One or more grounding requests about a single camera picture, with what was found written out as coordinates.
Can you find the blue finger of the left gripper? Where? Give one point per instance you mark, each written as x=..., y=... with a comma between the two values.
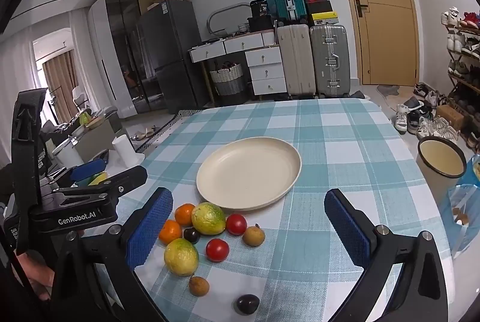
x=86, y=171

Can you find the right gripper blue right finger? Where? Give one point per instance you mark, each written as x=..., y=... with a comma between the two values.
x=353, y=227

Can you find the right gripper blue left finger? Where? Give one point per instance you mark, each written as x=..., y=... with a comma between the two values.
x=143, y=226

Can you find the orange tangerine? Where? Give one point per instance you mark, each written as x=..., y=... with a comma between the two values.
x=170, y=231
x=183, y=214

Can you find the dark plum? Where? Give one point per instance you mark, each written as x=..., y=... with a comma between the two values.
x=247, y=304
x=192, y=235

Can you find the green yellow guava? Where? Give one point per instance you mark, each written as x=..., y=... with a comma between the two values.
x=208, y=219

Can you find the red tomato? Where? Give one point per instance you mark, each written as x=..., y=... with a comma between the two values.
x=217, y=250
x=236, y=224

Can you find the cream round plate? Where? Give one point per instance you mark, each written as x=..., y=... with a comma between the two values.
x=249, y=174

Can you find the person's left hand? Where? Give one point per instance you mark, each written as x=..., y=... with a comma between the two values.
x=40, y=276

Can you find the white paper roll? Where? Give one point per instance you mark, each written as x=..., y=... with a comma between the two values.
x=125, y=150

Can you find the teal checkered tablecloth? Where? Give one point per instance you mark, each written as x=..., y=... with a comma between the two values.
x=302, y=272

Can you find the blue plastic bag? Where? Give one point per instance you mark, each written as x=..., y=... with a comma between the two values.
x=460, y=210

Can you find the cream waste bin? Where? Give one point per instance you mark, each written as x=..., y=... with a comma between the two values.
x=442, y=164

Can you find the dark grey refrigerator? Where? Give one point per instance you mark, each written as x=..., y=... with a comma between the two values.
x=168, y=32

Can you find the woven laundry basket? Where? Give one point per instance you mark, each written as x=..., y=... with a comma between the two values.
x=228, y=80

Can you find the grey aluminium suitcase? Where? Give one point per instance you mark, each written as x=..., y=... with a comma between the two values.
x=331, y=60

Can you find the dark glass cabinet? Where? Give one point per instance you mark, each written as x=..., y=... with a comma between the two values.
x=136, y=69

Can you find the white drawer desk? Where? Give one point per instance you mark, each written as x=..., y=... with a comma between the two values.
x=261, y=53

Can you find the wooden door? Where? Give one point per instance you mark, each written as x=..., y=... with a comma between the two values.
x=386, y=41

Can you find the beige suitcase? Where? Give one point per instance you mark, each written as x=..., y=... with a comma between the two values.
x=296, y=53

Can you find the stacked shoe boxes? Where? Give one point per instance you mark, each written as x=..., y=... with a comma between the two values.
x=320, y=12

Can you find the wooden shoe rack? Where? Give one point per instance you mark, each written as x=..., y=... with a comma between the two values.
x=463, y=70

